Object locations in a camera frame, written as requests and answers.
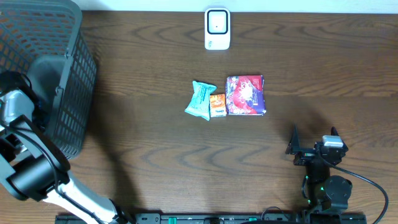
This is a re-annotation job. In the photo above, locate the grey plastic mesh basket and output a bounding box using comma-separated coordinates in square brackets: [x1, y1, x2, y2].
[1, 0, 96, 159]

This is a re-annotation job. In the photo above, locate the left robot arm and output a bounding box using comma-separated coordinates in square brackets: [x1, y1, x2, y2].
[1, 70, 136, 223]

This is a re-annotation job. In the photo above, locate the teal wet wipes packet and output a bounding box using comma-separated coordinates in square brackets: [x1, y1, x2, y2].
[185, 81, 217, 121]

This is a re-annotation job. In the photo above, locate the right black cable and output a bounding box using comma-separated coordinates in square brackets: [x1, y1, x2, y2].
[317, 149, 390, 224]

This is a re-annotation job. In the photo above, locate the red purple snack packet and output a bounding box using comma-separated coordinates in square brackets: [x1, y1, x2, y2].
[225, 75, 266, 116]

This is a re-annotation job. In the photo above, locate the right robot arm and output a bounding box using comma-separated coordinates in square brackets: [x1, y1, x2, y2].
[285, 128, 352, 223]

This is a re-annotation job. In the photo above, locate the small orange box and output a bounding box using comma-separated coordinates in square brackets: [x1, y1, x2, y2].
[210, 94, 227, 118]

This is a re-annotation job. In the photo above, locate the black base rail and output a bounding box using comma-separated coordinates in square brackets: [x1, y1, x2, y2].
[55, 212, 368, 224]

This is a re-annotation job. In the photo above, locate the black cable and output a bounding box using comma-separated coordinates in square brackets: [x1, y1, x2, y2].
[317, 149, 390, 224]
[0, 124, 103, 224]

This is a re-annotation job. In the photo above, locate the left black cable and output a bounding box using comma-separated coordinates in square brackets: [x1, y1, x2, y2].
[0, 124, 103, 224]

